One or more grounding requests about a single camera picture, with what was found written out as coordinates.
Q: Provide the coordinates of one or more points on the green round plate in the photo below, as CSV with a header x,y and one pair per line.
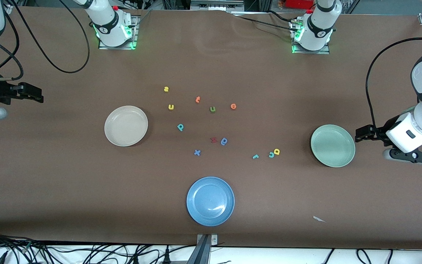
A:
x,y
332,145

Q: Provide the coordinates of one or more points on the black floor plug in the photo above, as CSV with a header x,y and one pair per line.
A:
x,y
167,256

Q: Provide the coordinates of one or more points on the grey metal box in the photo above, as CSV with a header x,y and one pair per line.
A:
x,y
216,5

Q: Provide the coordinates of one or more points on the blue round plate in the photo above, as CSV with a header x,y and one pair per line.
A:
x,y
210,201

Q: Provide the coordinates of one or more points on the red box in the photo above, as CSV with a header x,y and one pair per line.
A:
x,y
299,3

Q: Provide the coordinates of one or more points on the teal foam letter p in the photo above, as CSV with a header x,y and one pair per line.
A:
x,y
178,128

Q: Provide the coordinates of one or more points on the white paper scrap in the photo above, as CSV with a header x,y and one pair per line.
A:
x,y
319,219

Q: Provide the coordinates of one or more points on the red foam letter z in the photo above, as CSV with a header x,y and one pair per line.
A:
x,y
213,139

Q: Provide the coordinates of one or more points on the blue foam letter q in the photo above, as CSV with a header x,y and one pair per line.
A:
x,y
225,143

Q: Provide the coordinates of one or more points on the grey metal camera post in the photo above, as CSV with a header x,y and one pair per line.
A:
x,y
203,253

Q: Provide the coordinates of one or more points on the blue foam letter x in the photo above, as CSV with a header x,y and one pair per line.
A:
x,y
197,152

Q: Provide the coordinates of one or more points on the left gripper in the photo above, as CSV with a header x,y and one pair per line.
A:
x,y
375,132

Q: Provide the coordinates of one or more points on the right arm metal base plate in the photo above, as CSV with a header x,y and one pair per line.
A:
x,y
136,22

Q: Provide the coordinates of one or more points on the beige round plate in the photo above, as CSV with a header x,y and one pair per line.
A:
x,y
126,125

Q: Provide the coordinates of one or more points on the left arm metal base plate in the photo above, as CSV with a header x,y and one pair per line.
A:
x,y
321,52

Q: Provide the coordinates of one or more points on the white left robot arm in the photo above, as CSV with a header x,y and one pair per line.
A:
x,y
315,29

